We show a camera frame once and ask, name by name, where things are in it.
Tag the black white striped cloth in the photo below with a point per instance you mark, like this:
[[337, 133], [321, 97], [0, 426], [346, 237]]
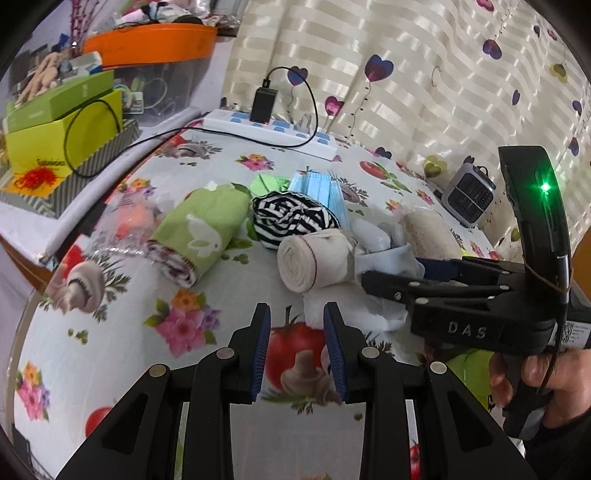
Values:
[[286, 217]]

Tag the green rabbit print towel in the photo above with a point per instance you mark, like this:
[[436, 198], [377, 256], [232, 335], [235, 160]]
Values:
[[203, 230]]

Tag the black charger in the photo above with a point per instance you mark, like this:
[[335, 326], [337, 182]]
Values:
[[264, 106]]

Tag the yellow-green box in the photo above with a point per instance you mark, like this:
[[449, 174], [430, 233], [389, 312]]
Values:
[[41, 143]]

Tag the small grey heater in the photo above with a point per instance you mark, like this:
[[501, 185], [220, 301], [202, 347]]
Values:
[[468, 194]]

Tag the beige towel in plastic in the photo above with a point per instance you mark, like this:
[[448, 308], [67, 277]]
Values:
[[434, 230]]

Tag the blue face mask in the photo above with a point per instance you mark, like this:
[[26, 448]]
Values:
[[318, 189]]

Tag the dark green box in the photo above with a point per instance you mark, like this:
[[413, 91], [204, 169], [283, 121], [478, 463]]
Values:
[[60, 97]]

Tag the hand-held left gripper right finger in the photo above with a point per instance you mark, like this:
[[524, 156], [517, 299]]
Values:
[[334, 350]]

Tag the clear storage bin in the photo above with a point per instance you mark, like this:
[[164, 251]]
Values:
[[184, 87]]

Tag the person's right forearm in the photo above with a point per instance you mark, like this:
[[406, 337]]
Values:
[[563, 452]]

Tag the white power strip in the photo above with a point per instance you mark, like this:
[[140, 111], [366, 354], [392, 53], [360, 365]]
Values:
[[318, 145]]

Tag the assorted clutter pile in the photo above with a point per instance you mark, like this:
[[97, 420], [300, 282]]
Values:
[[175, 11]]

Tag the beige plush toy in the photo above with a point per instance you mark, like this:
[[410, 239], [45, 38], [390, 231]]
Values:
[[41, 76]]

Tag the green heart-shaped sponge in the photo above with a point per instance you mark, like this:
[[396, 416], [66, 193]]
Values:
[[466, 369]]

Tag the orange bin lid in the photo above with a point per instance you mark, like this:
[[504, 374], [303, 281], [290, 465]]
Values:
[[152, 44]]

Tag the clear plastic bag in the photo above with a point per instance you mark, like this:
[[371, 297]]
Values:
[[134, 217]]

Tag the person's right hand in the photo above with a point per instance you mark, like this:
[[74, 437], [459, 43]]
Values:
[[563, 383]]

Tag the white sock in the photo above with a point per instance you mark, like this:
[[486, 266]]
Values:
[[388, 258]]

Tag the beige bandage roll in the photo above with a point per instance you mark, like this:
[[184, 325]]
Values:
[[314, 258]]

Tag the green non-woven bag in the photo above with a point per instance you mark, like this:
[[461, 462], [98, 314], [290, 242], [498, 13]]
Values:
[[265, 182]]

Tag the white blue small box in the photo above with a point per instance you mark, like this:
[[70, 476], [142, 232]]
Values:
[[85, 62]]

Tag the floral vinyl tablecloth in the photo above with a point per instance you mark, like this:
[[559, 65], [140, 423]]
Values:
[[138, 300]]

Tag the grey striped box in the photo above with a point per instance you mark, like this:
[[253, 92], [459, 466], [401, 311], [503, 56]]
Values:
[[87, 184]]

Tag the heart print curtain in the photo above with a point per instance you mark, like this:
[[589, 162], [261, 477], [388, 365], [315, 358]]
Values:
[[415, 69]]

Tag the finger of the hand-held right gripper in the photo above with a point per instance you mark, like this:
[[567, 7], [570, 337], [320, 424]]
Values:
[[461, 266], [392, 286]]

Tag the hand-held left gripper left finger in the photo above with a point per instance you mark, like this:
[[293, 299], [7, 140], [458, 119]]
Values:
[[261, 350]]

